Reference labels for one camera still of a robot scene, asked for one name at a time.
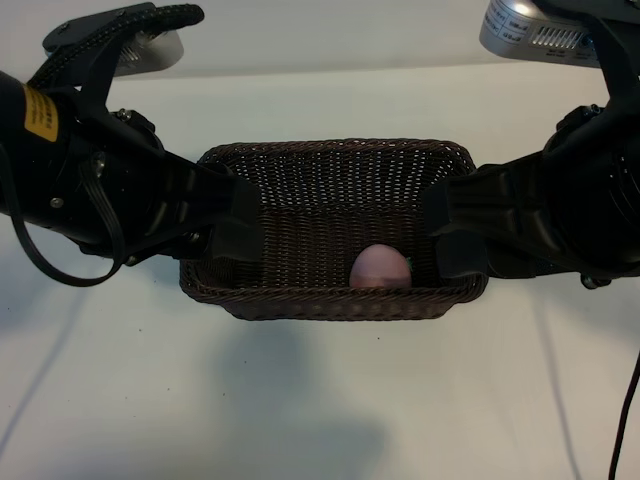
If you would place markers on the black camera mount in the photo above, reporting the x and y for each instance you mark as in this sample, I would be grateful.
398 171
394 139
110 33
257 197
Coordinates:
620 75
95 75

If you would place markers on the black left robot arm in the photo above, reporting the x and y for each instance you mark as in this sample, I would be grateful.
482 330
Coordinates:
15 165

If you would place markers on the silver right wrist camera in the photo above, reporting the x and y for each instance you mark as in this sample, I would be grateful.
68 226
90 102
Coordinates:
520 40

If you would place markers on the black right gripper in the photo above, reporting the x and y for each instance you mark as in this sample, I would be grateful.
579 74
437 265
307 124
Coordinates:
595 210

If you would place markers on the dark brown wicker basket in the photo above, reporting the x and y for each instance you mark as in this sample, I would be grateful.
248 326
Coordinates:
320 200

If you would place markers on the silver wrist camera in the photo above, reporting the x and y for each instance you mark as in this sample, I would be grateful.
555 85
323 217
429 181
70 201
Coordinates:
520 40
160 52

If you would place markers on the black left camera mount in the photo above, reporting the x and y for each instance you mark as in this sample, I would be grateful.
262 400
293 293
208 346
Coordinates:
95 75

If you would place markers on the pink peach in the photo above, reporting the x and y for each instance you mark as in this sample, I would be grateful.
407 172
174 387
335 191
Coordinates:
377 265

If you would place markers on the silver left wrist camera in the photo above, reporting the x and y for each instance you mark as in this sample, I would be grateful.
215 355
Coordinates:
160 52

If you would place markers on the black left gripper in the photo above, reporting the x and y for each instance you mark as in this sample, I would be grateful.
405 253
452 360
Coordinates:
130 200

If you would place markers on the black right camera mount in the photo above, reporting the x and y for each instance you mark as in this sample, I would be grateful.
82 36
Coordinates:
620 75

